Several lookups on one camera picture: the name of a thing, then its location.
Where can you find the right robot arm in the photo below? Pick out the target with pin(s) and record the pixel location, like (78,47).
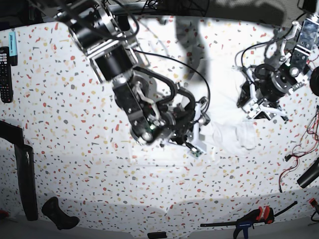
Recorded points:
(157,108)

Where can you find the black cylinder tube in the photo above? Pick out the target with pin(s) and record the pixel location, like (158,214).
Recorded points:
(310,175)

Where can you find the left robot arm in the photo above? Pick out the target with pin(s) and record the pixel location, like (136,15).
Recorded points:
(291,70)

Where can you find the black orange bar clamp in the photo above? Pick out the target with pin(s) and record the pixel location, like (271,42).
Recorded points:
(266,216)

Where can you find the turquoise highlighter marker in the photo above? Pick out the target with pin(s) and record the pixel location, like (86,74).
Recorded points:
(13,48)

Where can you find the small black rectangular device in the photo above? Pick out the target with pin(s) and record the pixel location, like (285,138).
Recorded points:
(157,235)

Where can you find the small red black connector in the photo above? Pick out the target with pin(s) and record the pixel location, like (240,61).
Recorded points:
(313,202)

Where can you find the white T-shirt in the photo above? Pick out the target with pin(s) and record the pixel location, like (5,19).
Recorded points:
(229,129)

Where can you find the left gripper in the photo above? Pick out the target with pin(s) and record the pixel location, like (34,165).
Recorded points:
(260,88)

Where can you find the black round object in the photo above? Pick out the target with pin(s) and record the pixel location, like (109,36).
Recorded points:
(314,82)

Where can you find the terrazzo pattern table cloth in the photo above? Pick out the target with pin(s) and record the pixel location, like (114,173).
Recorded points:
(84,153)

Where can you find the black TV remote control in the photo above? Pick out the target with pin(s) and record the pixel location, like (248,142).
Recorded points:
(6,91)

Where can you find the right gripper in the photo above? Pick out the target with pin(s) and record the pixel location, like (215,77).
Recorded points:
(190,137)

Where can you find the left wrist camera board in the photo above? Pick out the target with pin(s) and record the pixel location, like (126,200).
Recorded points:
(254,111)

